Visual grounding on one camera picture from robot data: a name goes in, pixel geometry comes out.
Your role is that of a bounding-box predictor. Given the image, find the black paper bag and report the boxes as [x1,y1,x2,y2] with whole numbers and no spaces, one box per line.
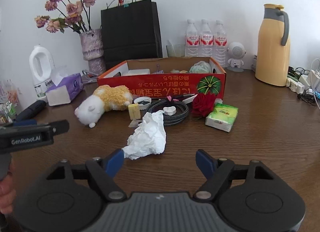
[101,0,163,69]

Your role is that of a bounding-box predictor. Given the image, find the green tissue packet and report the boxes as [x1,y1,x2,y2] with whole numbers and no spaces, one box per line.
[205,103,238,132]

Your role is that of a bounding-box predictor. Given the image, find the purple textured vase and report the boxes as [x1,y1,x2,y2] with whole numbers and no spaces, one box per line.
[80,29,106,75]

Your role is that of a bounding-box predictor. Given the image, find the white robot speaker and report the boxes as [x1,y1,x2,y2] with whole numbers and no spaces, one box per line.
[227,42,246,73]

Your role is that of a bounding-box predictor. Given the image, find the braided cable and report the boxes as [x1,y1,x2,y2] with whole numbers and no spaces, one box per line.
[144,93,198,127]

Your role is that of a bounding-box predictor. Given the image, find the red cardboard box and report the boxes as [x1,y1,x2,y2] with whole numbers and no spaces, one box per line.
[97,57,226,99]

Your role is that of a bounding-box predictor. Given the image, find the hamster plush toy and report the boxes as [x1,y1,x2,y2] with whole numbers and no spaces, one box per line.
[74,85,133,129]

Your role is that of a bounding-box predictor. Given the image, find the person's left hand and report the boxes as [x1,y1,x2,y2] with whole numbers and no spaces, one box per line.
[0,160,16,215]

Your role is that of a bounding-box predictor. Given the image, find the middle water bottle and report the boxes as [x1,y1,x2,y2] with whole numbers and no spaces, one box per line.
[200,19,214,57]

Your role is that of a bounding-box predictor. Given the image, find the white tissue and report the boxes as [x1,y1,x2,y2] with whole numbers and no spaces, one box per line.
[122,110,166,160]

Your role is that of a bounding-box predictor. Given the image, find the white power strip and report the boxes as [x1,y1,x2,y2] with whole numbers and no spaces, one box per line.
[286,78,305,94]

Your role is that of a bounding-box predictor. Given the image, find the right water bottle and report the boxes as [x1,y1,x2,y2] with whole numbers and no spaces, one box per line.
[214,20,228,67]

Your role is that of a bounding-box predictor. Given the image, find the yellow eraser block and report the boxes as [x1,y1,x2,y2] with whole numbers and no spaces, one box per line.
[128,104,141,120]

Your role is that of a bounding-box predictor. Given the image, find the water bottle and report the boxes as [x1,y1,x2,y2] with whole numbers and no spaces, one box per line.
[200,19,214,57]
[185,19,200,57]
[214,20,228,67]

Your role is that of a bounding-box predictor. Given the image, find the purple tissue pack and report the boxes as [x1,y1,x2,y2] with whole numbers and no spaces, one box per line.
[46,67,84,106]

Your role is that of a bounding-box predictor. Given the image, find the glass cup with straw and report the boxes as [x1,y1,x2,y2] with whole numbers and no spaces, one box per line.
[166,40,185,57]

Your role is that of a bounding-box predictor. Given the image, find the black glasses case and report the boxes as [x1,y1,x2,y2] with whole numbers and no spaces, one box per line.
[15,100,47,122]

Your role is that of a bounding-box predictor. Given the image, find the purple cords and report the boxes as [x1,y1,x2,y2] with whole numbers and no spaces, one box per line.
[81,69,101,84]

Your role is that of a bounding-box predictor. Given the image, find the yellow thermos jug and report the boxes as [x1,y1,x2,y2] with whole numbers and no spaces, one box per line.
[255,3,291,87]

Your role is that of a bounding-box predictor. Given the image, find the left water bottle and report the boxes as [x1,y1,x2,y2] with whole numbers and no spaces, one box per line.
[185,19,200,57]

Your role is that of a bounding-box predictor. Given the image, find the purple knit pouch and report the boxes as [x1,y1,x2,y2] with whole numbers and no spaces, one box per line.
[152,64,164,74]

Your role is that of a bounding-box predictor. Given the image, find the green plastic wrap ball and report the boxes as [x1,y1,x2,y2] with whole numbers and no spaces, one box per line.
[189,61,212,74]

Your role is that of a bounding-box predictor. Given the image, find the dried pink flowers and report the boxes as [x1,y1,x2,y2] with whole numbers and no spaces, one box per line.
[34,0,96,34]

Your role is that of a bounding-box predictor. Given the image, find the white detergent bottle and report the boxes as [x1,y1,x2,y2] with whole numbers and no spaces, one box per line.
[29,45,55,102]

